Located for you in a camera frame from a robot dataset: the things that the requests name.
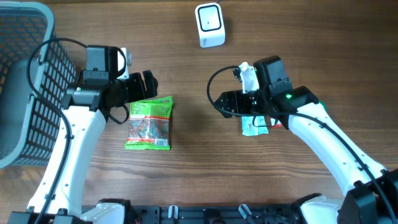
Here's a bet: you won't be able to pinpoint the teal wrapper packet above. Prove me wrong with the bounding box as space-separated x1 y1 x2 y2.
241 116 269 137

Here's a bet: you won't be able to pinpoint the green snack bag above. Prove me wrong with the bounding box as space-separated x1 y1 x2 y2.
124 96 173 151

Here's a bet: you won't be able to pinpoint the red stick sachet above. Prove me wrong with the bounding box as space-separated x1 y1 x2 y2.
270 118 282 128

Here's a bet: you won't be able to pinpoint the green lid jar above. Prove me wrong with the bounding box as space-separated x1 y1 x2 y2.
319 100 328 112

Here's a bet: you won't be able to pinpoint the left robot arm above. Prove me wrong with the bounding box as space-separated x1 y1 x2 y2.
8 45 158 223

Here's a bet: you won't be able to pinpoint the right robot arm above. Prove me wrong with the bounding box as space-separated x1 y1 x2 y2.
210 55 397 223

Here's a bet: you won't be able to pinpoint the white barcode scanner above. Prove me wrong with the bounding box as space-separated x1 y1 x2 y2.
195 2 226 48

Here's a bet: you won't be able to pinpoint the grey plastic mesh basket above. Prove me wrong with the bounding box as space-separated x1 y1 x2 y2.
1 1 78 168

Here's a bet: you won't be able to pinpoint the right black camera cable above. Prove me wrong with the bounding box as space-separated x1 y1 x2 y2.
206 65 398 224

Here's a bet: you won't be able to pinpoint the black camera cable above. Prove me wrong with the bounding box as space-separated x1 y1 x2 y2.
25 37 131 224
206 65 398 224

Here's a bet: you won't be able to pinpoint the left black camera cable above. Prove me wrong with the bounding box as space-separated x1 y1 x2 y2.
25 37 131 224

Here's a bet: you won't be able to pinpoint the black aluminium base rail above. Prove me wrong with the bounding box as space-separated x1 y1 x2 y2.
127 203 306 224

